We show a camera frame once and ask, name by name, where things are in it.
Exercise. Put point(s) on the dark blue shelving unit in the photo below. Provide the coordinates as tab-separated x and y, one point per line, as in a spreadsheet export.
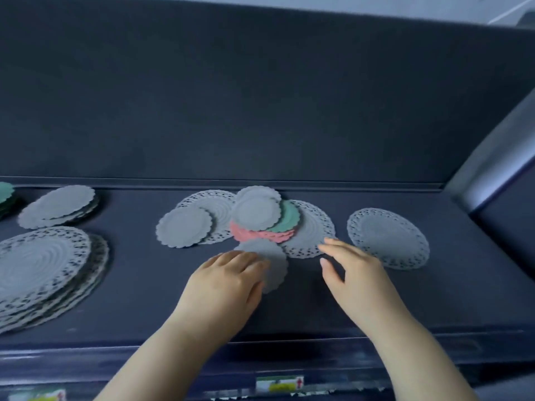
510	229

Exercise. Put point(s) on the green yellow shelf label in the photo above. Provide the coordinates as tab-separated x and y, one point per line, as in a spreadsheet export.
280	384
37	395

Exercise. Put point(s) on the person's right hand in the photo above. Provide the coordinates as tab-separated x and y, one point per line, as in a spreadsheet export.
372	300

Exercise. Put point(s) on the mixed pile of coasters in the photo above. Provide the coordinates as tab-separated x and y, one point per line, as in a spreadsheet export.
388	238

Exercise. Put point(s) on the person's left hand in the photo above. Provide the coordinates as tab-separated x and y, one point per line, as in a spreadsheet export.
221	292

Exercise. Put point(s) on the dark blue shelf board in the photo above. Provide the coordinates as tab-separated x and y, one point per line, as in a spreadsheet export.
459	288

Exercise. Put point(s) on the stack of green coasters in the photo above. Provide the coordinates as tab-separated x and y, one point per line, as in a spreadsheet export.
5	194

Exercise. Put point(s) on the black slotted shelf upright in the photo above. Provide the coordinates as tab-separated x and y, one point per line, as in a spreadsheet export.
527	18

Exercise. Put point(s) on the row of hanging white packets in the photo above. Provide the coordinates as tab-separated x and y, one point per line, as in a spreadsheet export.
334	390

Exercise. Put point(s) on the person's left forearm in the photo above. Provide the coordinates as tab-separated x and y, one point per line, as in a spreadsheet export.
163	363

